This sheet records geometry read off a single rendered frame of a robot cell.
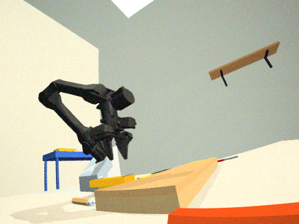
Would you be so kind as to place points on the orange-handled awl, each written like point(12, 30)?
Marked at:
point(83, 201)

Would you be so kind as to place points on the tan wooden board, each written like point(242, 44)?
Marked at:
point(161, 193)

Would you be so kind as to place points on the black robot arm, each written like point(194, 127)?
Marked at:
point(110, 101)

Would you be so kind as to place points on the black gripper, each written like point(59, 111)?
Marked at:
point(104, 133)

